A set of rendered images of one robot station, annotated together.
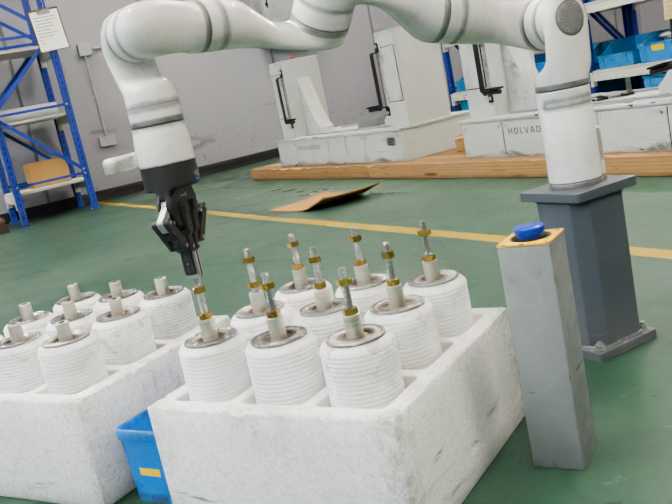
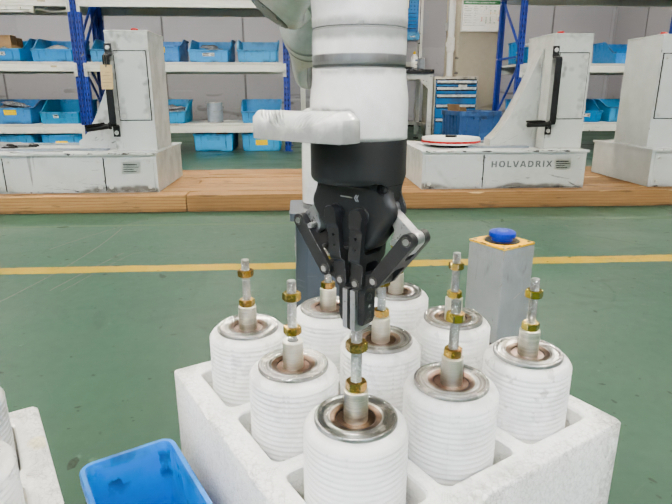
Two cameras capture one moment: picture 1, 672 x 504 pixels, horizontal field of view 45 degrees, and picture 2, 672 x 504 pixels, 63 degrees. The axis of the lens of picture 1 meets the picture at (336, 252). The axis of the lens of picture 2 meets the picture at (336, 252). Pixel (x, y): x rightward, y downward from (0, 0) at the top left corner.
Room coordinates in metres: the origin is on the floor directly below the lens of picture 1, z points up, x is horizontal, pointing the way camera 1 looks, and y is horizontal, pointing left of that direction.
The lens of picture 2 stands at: (0.93, 0.60, 0.53)
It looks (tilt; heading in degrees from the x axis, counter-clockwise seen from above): 16 degrees down; 294
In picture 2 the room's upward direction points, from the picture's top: straight up
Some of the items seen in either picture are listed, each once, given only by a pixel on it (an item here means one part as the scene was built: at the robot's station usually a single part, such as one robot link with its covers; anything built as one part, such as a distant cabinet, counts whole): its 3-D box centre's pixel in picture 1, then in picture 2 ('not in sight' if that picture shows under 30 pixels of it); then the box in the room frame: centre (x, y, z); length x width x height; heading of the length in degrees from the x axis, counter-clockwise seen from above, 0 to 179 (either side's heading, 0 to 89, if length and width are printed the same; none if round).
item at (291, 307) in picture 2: (251, 272); (292, 314); (1.19, 0.13, 0.31); 0.01 x 0.01 x 0.08
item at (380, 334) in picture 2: (323, 299); (380, 329); (1.12, 0.03, 0.26); 0.02 x 0.02 x 0.03
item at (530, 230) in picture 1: (529, 232); (502, 236); (1.03, -0.25, 0.32); 0.04 x 0.04 x 0.02
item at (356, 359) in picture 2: (202, 303); (356, 366); (1.09, 0.20, 0.30); 0.01 x 0.01 x 0.08
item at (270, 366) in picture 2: (260, 310); (293, 365); (1.19, 0.13, 0.25); 0.08 x 0.08 x 0.01
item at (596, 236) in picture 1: (588, 264); (324, 272); (1.42, -0.44, 0.15); 0.15 x 0.15 x 0.30; 28
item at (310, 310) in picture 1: (325, 307); (380, 339); (1.12, 0.03, 0.25); 0.08 x 0.08 x 0.01
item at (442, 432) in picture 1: (347, 411); (377, 455); (1.12, 0.03, 0.09); 0.39 x 0.39 x 0.18; 57
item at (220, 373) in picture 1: (225, 398); (354, 501); (1.09, 0.20, 0.16); 0.10 x 0.10 x 0.18
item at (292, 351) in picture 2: (258, 302); (293, 354); (1.19, 0.13, 0.26); 0.02 x 0.02 x 0.03
